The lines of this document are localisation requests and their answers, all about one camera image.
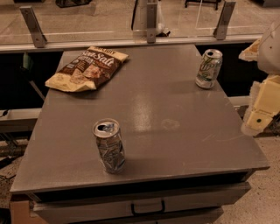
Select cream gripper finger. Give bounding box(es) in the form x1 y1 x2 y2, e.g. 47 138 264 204
241 74 280 136
239 39 260 61

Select silver redbull can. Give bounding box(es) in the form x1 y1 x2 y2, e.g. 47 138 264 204
93 118 125 174

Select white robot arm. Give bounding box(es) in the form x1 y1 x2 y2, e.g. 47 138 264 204
239 19 280 136

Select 7up soda can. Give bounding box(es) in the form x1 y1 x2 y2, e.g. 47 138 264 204
195 49 223 89

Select sea salt chips bag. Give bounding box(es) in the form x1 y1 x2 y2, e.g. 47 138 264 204
45 46 129 92

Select right metal rail bracket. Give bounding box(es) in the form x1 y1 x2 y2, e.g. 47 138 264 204
213 1 235 40

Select metal rail bracket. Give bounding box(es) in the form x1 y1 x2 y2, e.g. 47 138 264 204
19 6 47 48
213 1 235 40
146 0 158 44

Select horizontal metal rail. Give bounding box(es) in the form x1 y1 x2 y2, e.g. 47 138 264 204
0 34 262 53

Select grey drawer with black handle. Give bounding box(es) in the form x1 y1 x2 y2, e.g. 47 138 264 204
33 182 250 224

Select middle metal rail bracket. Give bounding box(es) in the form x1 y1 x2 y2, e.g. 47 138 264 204
146 0 158 44

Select left metal rail bracket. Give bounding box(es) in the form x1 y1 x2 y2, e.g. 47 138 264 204
19 6 47 48

